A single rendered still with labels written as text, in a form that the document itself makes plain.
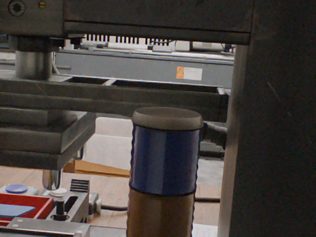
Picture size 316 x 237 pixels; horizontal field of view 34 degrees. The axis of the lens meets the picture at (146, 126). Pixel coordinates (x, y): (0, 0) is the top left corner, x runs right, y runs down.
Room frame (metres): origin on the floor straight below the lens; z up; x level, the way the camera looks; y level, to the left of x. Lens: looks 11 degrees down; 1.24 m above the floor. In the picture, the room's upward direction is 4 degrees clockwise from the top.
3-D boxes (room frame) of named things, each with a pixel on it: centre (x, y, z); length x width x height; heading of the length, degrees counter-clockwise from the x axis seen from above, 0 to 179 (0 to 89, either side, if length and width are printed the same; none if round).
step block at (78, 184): (0.78, 0.10, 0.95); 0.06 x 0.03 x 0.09; 176
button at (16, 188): (0.90, 0.23, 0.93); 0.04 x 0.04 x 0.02
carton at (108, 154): (3.01, 0.10, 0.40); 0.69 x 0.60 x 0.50; 172
